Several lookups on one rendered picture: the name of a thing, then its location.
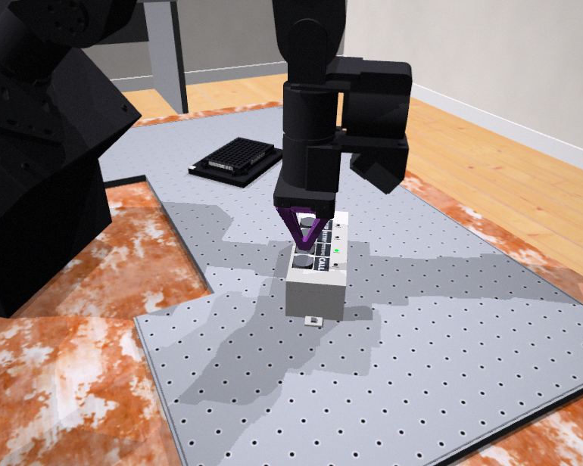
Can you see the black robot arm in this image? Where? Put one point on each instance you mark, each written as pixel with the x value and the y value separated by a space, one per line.
pixel 308 34

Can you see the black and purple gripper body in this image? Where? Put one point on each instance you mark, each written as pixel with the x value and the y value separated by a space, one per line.
pixel 290 187

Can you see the black rectangular frame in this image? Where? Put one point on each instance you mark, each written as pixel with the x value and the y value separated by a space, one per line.
pixel 232 179

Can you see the white control panel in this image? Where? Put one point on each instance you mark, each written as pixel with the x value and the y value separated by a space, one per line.
pixel 316 280

